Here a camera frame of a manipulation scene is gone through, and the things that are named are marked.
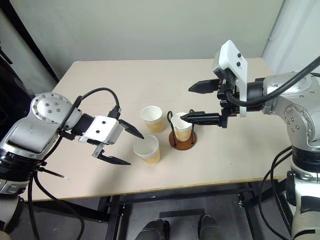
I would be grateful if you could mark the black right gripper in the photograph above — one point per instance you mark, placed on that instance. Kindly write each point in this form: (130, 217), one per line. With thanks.
(231, 110)

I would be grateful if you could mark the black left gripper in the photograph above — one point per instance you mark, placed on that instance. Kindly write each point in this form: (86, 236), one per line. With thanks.
(98, 148)

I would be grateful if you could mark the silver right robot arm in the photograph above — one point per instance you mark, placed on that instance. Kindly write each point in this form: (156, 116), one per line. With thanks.
(292, 100)

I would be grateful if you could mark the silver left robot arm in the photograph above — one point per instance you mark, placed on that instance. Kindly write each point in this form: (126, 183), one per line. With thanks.
(22, 135)

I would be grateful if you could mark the white and tan paper cup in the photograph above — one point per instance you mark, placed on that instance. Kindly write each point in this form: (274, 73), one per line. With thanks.
(153, 122)
(150, 155)
(182, 132)

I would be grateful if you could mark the black flat strip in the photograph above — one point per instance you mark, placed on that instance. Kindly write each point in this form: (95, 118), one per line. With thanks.
(182, 213)

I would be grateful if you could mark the white curtain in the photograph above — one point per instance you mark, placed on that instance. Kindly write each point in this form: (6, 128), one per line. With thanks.
(295, 30)

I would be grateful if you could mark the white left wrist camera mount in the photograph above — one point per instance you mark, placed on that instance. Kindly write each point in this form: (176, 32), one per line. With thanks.
(102, 130)

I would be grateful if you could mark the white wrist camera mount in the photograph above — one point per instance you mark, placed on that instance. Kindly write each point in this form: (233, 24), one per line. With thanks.
(102, 130)
(232, 53)

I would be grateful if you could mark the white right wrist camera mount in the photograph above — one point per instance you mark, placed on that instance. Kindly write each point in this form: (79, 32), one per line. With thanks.
(232, 53)

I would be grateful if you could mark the black metal table frame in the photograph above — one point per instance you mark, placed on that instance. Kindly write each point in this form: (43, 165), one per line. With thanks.
(175, 195)

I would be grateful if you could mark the black diagonal post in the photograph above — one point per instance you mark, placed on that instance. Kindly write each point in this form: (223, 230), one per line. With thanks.
(30, 42)

